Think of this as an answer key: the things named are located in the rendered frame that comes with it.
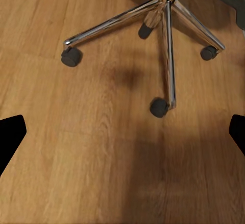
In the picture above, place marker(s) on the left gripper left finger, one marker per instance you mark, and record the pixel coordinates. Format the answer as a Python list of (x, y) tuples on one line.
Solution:
[(12, 132)]

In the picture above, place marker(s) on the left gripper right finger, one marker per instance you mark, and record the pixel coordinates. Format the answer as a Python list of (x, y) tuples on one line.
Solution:
[(237, 131)]

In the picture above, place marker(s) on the swivel chair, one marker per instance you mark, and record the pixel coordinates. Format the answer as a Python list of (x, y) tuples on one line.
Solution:
[(159, 10)]

